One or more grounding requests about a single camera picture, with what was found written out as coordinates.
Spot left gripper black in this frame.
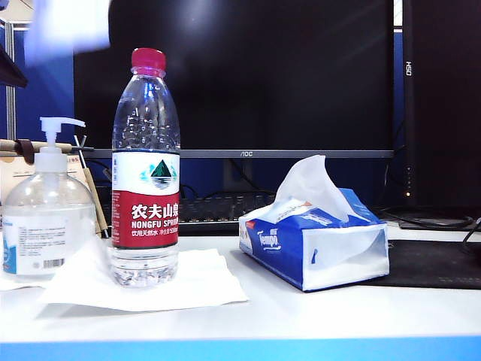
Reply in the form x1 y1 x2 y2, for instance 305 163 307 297
0 41 29 89

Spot Nongfu Spring water bottle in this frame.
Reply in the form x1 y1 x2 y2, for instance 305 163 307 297
110 47 182 289

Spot clear pump sanitizer bottle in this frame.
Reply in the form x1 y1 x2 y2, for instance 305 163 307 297
2 116 97 280

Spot flat white tissue sheet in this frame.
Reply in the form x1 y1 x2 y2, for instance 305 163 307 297
37 225 250 313

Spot blue Tempo tissue pack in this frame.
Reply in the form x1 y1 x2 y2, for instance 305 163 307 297
238 187 390 293

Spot blue partition panel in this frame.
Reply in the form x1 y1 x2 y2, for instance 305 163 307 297
14 22 75 144

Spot wooden rod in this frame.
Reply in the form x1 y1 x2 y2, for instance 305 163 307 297
0 138 74 155

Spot beige paper card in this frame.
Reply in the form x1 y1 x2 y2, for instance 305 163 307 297
0 153 86 206

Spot black keyboard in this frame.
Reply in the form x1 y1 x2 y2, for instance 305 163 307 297
93 190 277 238

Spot black AOC monitor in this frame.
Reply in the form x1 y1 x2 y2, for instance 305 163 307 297
73 0 395 195

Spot black HSD monitor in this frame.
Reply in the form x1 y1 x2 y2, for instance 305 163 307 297
402 0 481 231

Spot black mouse pad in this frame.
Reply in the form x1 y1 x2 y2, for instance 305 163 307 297
360 239 481 290

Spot gray partition post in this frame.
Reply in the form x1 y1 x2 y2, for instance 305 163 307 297
5 20 18 141

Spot brown leather strap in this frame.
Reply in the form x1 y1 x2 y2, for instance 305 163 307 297
15 138 37 165

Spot gray metal wire stand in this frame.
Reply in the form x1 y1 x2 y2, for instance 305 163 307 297
73 134 95 170

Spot black cable with ferrite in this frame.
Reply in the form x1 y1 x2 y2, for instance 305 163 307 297
88 159 113 189

